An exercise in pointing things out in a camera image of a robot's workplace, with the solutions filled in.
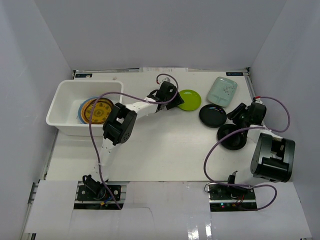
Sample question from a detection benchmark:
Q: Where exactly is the blue round plate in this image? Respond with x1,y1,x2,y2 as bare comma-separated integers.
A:
77,97,97,124

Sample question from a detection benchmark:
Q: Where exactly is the black round plate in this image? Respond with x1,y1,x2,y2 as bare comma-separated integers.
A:
199,104,227,128
217,124,247,151

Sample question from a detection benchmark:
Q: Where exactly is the gold plate dark rim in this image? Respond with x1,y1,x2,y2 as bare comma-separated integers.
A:
80,97,114,125

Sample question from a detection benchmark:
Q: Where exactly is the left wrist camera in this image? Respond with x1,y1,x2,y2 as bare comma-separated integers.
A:
156,76,171,85

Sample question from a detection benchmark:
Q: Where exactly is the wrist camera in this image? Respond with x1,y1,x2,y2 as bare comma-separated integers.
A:
252,96,263,105
156,76,171,85

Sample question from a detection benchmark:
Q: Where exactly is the white plastic bin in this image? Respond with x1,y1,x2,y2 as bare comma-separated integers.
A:
46,79,124,137

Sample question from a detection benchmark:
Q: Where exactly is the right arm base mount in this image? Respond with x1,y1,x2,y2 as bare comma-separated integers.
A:
204,183,258,213

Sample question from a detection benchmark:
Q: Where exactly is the dark label sticker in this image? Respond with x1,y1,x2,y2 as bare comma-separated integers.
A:
74,73,93,78
225,72,244,77

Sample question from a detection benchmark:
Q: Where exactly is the yellow patterned plate dark rim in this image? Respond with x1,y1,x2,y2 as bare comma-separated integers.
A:
79,97,101,124

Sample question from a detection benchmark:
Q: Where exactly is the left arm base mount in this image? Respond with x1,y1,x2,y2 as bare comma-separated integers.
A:
73,182,127,211

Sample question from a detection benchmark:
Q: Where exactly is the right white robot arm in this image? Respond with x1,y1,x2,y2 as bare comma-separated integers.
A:
221,102,296,200

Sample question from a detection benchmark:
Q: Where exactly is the pale green rectangular dish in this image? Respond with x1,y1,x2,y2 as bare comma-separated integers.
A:
206,76,238,108

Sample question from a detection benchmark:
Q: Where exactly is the woven bamboo round tray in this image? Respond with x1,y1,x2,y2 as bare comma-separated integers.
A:
78,97,104,124

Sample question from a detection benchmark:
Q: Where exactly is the aluminium frame rail right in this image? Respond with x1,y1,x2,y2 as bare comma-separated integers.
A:
244,67,285,181

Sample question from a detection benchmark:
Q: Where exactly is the lime green round plate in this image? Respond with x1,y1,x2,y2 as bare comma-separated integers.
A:
178,89,202,112

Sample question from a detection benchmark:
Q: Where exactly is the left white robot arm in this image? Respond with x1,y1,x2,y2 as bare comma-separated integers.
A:
82,81,184,200

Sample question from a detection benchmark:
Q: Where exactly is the left dark label sticker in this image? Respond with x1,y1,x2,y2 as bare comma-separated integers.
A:
74,73,93,78

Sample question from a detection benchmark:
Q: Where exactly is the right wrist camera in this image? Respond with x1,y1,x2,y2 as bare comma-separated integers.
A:
252,96,263,105

